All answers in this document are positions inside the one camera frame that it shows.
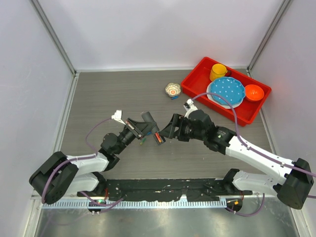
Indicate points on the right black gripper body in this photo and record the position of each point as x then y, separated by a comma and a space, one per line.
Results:
185, 129

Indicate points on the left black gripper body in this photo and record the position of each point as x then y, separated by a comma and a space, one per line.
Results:
130, 126

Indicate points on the red battery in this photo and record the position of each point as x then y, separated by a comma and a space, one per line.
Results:
159, 139

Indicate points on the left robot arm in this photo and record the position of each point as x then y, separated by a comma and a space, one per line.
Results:
62, 175

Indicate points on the small patterned bowl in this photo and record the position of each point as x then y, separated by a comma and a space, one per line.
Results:
173, 89

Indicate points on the red plastic tray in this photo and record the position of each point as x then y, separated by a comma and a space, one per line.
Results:
198, 80

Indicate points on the blue dotted plate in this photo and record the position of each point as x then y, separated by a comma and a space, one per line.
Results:
229, 88

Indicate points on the yellow mug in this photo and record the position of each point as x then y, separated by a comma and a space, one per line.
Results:
218, 71

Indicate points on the orange bowl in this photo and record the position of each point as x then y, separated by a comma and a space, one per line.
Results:
254, 93

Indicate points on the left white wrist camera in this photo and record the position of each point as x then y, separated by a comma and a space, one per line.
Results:
117, 116

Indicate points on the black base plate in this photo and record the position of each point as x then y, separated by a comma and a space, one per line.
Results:
167, 190

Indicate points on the white cable duct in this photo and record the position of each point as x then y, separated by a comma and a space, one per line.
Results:
182, 203

